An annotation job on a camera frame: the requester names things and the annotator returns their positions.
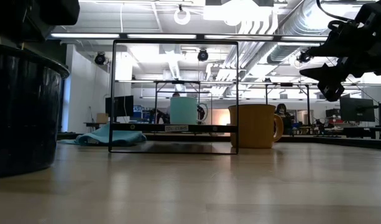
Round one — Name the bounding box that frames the blue cloth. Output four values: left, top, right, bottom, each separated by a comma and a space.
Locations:
57, 121, 147, 147

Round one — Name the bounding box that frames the black monitor on arm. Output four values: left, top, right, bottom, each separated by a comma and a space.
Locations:
339, 96, 378, 123

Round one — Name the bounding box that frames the black computer monitor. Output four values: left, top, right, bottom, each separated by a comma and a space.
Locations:
105, 95, 134, 118

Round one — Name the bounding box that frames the black camera cable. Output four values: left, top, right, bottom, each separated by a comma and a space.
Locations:
316, 0, 345, 32

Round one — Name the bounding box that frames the black mug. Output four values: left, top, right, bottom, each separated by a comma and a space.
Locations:
0, 42, 70, 179

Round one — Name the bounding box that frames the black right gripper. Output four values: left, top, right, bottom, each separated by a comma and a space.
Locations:
298, 26, 381, 103

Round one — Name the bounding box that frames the yellow mug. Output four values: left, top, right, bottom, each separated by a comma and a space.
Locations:
227, 104, 285, 149

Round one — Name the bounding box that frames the mint green mug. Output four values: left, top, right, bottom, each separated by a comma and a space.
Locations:
169, 96, 209, 125

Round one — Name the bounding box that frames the black wire frame wooden shelf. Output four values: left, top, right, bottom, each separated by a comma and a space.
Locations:
108, 39, 240, 155

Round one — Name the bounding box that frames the silver ventilation duct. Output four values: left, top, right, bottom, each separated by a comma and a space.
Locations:
267, 0, 337, 65

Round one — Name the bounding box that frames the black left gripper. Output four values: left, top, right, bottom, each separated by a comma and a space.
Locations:
0, 0, 81, 44

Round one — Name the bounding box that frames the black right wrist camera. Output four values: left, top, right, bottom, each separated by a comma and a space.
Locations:
328, 20, 362, 44

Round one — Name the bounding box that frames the black metal workstation frame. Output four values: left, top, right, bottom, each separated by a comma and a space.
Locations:
264, 82, 312, 135
154, 80, 213, 125

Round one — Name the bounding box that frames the black aluminium table frame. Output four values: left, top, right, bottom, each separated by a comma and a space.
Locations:
56, 132, 381, 151

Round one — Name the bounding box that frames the ceiling strip light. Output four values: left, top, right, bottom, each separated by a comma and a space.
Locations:
50, 33, 120, 39
280, 35, 328, 42
204, 34, 274, 40
127, 33, 197, 40

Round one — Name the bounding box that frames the white ring ceiling lamp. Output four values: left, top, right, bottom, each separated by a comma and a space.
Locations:
173, 7, 191, 26

